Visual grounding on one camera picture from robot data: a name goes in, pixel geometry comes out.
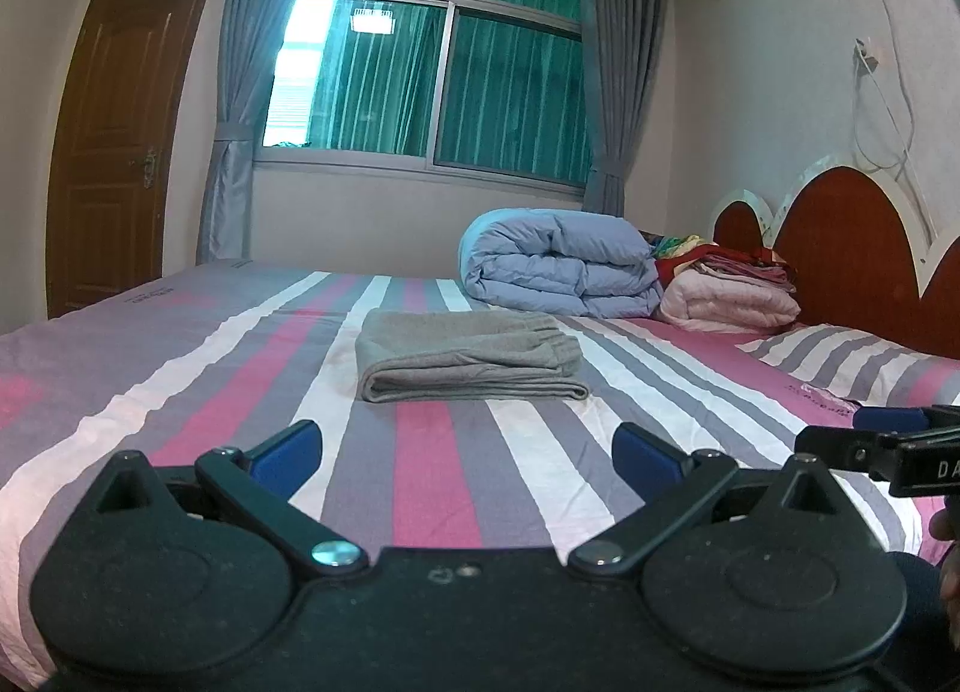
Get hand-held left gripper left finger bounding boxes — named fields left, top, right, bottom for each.
left=81, top=420, right=370, bottom=577

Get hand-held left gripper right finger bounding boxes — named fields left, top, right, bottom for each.
left=568, top=422, right=872, bottom=577

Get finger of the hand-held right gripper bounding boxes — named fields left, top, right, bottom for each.
left=853, top=404, right=960, bottom=434
left=795, top=424, right=902, bottom=477

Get grey pants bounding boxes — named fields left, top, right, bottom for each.
left=355, top=309, right=592, bottom=405

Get striped pillow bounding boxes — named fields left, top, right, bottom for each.
left=738, top=323, right=960, bottom=414

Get bed with striped sheet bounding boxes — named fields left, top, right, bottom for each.
left=0, top=263, right=960, bottom=692

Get folded pink blanket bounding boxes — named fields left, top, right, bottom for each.
left=658, top=264, right=802, bottom=335

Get red wooden headboard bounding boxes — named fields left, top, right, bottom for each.
left=709, top=154, right=960, bottom=362

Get stack of red cloths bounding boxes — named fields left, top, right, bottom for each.
left=649, top=233, right=797, bottom=296

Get folded blue duvet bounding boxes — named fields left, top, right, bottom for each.
left=459, top=207, right=665, bottom=323

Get grey curtain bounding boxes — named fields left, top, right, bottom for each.
left=196, top=0, right=332, bottom=266
left=574, top=0, right=677, bottom=218

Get brown wooden door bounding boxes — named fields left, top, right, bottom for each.
left=46, top=0, right=239, bottom=323

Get sliding glass window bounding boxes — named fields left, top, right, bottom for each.
left=255, top=0, right=595, bottom=195

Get white plug cable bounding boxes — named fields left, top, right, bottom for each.
left=855, top=66, right=913, bottom=177

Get white air conditioner cable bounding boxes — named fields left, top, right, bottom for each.
left=849, top=0, right=943, bottom=245

